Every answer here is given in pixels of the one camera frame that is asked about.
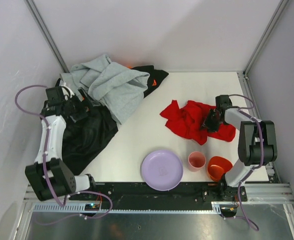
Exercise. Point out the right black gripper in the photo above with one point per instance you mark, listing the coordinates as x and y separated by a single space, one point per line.
210 120

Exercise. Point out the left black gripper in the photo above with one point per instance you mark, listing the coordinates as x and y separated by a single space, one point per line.
79 105

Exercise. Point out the red cloth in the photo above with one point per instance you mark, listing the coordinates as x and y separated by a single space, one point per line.
187 121

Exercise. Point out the grey zip hoodie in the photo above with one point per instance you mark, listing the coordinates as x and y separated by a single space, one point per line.
111 84

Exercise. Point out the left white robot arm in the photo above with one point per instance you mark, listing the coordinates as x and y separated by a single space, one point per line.
49 177

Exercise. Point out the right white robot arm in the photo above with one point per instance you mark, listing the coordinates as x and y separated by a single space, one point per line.
257 144

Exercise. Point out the black cloth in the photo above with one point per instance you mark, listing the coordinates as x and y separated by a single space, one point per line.
84 140

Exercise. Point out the orange fleece cloth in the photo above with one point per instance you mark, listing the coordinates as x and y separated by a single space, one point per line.
148 69

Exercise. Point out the pink plastic cup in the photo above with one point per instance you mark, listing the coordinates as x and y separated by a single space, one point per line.
196 161

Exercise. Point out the orange plastic bowl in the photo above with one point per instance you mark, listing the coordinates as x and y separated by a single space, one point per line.
218 166

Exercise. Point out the lilac plastic plate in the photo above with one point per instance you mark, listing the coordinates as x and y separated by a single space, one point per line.
162 170

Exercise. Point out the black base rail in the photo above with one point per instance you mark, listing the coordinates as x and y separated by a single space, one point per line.
140 194

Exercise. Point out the grey slotted cable duct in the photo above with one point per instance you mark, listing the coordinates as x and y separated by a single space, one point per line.
90 208

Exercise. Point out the left aluminium frame post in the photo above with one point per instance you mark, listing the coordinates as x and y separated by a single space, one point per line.
35 13

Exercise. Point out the aluminium frame post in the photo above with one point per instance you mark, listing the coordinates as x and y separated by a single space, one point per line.
279 11
35 13

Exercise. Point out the right aluminium frame post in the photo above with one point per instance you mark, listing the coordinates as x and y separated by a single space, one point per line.
279 11

